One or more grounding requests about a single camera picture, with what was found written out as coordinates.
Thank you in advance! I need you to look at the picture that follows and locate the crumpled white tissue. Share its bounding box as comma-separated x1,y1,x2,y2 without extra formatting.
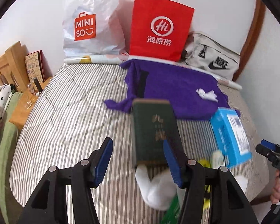
195,88,218,102

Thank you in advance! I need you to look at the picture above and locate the brown wooden door frame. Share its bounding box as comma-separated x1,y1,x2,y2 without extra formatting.
232,0,266,82

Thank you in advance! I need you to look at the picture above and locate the grey waist bag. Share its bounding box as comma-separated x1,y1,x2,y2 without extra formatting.
182,31,240,81

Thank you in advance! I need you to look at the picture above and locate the wooden headboard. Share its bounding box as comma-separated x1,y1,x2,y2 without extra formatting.
0,41,29,91

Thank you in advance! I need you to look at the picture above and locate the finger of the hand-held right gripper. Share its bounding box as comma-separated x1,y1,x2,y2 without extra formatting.
255,145,274,159
261,139,277,150

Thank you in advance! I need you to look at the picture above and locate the dark green snack packet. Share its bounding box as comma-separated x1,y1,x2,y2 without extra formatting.
161,196,181,224

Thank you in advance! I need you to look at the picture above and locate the purple towel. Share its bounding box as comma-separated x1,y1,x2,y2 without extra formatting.
104,59,241,120

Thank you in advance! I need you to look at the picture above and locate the green tissue pack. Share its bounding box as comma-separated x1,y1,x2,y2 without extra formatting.
212,150,225,168

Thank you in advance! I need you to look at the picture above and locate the wooden nightstand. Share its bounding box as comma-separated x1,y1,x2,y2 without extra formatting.
9,76,54,131

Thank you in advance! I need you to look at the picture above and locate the printed rolled mat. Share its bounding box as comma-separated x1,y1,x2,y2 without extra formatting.
63,54,243,90

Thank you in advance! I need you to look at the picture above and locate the green blanket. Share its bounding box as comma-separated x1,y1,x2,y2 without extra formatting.
0,91,24,224

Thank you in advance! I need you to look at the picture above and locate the blue cardboard box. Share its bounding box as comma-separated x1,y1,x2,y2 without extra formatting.
209,107,252,168

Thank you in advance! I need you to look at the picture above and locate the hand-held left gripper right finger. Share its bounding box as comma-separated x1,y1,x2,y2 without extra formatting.
163,142,259,224

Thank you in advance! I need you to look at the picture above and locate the white plastic shopping bag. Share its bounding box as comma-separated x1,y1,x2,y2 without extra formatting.
63,0,129,59

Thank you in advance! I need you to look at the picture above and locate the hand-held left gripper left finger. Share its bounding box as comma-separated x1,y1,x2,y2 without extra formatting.
17,138,113,224

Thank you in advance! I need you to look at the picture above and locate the person's right forearm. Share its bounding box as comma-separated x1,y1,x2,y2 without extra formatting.
259,204,280,224

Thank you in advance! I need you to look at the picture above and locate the red paper shopping bag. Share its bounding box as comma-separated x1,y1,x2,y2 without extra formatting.
129,0,195,62

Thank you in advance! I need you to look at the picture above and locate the polka dot pillow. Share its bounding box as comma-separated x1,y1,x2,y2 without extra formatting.
0,84,14,126

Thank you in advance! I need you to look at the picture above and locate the striped grey quilt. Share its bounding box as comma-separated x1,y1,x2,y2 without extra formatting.
9,62,270,224

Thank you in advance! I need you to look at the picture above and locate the person's right hand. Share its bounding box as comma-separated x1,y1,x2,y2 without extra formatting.
270,169,280,204

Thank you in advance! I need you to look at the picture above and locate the yellow pouch bag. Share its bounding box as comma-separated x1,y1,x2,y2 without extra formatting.
198,159,211,209

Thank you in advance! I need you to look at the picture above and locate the black handheld device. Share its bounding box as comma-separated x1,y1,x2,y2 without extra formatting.
34,78,43,96

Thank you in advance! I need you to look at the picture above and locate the illustrated hardcover book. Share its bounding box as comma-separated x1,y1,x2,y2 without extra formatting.
24,50,47,84

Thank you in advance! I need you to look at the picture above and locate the dark green book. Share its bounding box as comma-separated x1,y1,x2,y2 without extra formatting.
131,99,186,168

